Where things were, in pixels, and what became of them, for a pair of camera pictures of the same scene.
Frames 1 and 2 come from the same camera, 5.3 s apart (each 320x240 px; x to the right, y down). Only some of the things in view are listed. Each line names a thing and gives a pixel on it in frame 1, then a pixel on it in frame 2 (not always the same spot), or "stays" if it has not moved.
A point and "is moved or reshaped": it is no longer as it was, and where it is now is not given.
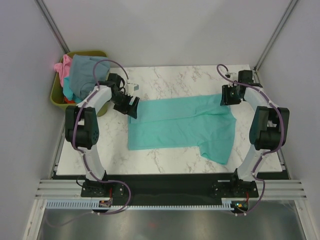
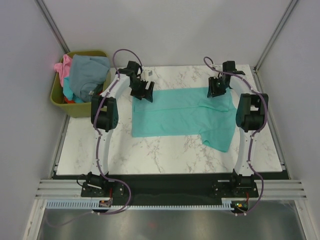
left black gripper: (127, 109) → (147, 94)
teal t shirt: (199, 121) is moved or reshaped
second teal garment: (68, 91) stays
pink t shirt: (63, 69) stays
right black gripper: (226, 99) → (212, 91)
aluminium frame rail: (72, 189) stays
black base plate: (165, 189) stays
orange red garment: (69, 101) stays
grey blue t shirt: (81, 70) stays
